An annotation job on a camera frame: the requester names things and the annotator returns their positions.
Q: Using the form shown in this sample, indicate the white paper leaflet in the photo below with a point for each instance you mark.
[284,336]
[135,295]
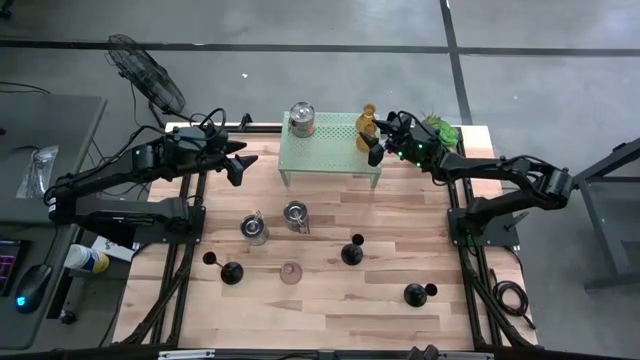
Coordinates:
[117,250]

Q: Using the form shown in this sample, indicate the black computer mouse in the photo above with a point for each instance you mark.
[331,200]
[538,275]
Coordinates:
[32,287]

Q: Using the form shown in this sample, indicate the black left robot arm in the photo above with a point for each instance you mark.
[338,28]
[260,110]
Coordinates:
[100,175]

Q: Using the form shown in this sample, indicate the candle tin brown label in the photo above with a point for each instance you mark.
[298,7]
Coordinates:
[296,212]

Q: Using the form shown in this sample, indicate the black metal candlestick holder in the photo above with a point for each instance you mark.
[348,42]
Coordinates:
[415,295]
[352,255]
[232,273]

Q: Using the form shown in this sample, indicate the black desk caster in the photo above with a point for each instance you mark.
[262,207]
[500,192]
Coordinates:
[67,316]

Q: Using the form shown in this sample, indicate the dark backlit keyboard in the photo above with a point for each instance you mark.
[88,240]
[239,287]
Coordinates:
[10,265]

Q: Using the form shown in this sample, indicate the candle tin orange label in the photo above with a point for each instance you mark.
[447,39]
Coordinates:
[301,122]

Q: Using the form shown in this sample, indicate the black floor fan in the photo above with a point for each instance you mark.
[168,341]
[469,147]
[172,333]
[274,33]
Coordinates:
[150,77]

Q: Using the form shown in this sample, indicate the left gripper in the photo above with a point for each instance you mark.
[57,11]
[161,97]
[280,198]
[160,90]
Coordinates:
[200,145]

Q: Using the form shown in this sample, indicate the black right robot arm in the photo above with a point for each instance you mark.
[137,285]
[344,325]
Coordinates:
[500,167]

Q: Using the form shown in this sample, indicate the candle tin white green label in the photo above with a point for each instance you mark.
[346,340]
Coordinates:
[252,227]

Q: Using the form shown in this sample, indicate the succulent in triangle-patterned pot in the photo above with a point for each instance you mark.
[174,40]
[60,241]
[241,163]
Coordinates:
[447,134]

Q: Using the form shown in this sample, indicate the grey side desk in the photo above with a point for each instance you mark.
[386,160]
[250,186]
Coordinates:
[50,125]

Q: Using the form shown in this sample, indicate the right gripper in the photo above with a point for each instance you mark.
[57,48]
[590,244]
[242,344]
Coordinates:
[415,142]

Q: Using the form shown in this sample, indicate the pink glass candle holder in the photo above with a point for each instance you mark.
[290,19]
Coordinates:
[291,274]

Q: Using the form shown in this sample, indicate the clear plastic bag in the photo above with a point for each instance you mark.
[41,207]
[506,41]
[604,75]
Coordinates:
[37,172]

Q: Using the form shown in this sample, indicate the grey metal table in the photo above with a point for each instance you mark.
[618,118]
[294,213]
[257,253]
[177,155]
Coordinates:
[607,240]

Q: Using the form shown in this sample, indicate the silver metal bracket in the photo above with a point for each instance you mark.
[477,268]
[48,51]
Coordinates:
[465,356]
[185,354]

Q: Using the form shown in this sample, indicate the white wipes canister yellow label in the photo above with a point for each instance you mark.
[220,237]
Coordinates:
[85,258]

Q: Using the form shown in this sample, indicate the mint perforated metal shelf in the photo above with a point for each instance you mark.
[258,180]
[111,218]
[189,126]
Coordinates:
[330,147]

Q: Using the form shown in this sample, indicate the black aluminium table frame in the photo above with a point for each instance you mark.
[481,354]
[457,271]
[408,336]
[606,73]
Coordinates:
[260,129]

